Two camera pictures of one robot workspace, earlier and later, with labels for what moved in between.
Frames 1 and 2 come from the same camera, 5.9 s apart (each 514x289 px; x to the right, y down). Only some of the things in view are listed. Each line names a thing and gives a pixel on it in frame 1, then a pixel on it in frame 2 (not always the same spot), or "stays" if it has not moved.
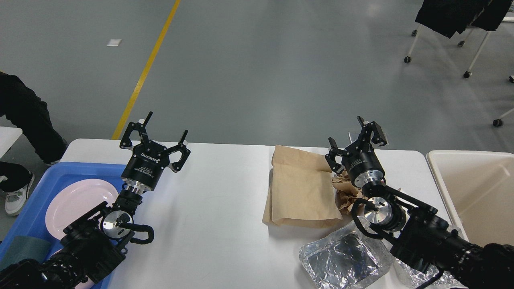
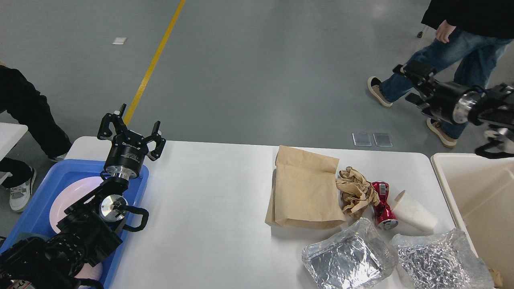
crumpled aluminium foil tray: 350,259 stays
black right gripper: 363,166 → 447,100
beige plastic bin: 479,186 stays
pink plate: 76,200 stays
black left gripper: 144,166 → 126,157
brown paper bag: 302,191 stays
